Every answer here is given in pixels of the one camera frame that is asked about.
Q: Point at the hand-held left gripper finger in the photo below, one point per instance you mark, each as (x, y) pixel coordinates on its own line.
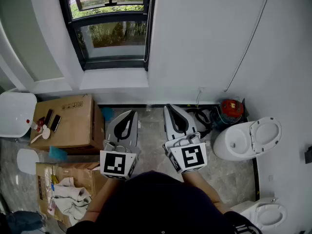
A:
(135, 135)
(111, 134)

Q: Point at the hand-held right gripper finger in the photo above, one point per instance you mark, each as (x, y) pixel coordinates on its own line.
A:
(167, 125)
(192, 128)

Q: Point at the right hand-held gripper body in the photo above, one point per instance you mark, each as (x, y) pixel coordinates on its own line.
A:
(192, 156)

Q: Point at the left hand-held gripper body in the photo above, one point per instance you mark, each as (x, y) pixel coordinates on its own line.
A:
(114, 164)

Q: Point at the person's right forearm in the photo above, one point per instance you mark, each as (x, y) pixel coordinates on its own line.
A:
(204, 189)

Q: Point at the person's left forearm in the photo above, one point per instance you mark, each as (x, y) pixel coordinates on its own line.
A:
(102, 199)

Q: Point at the teal rag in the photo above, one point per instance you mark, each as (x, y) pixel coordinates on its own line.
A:
(107, 113)

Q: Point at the open cardboard box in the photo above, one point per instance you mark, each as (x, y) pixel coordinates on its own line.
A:
(83, 177)

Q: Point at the printed closed cardboard box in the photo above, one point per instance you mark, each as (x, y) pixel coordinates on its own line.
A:
(75, 121)

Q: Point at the round white toilet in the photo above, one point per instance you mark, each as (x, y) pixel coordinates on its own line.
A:
(231, 142)

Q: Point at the red and teal vacuum cleaner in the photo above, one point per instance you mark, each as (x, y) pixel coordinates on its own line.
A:
(231, 107)

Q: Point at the white crumpled cloth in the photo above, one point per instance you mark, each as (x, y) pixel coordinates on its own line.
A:
(70, 199)

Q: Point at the teal sponge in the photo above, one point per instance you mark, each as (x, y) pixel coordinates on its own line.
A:
(58, 153)

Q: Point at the person's dark shirt torso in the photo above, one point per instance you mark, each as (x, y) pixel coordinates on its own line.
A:
(158, 203)

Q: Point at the white plastic spoon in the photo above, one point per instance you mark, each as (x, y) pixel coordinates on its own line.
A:
(45, 133)

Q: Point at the small red packet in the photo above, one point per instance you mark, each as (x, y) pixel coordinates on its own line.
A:
(41, 121)

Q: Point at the red capped white bottle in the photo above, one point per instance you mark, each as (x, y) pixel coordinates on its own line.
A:
(36, 126)

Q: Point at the small white oval basin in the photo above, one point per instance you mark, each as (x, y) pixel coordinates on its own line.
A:
(27, 161)

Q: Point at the white toilet with tank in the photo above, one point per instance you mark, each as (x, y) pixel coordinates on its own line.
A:
(268, 214)

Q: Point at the white ceramic basin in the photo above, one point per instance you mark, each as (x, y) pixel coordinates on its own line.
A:
(14, 113)

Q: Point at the blue denim garment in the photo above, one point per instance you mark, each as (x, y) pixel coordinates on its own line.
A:
(24, 222)

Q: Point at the black window frame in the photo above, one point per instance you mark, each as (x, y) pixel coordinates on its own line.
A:
(73, 33)

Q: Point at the black wall holder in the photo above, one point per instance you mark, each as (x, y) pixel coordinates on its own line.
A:
(309, 155)

